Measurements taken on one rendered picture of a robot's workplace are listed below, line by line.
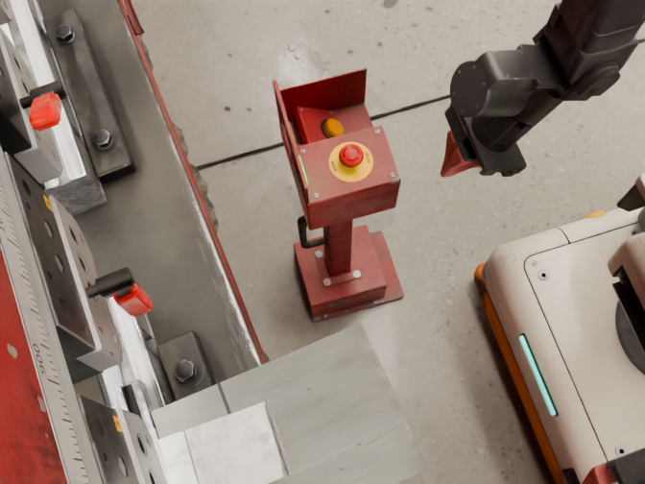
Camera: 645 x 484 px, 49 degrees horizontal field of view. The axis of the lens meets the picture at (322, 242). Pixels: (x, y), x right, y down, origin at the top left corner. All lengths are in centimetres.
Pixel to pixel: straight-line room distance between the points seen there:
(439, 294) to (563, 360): 42
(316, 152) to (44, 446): 83
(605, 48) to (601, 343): 103
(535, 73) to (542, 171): 135
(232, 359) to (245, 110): 126
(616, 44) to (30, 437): 59
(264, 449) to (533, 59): 50
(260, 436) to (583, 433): 94
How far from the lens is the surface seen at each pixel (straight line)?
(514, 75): 74
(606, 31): 71
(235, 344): 98
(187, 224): 104
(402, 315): 189
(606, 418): 165
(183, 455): 84
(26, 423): 41
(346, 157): 113
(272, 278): 191
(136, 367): 90
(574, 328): 166
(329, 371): 83
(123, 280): 63
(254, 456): 82
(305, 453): 82
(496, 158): 85
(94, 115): 112
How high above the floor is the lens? 182
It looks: 70 degrees down
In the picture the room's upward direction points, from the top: 4 degrees counter-clockwise
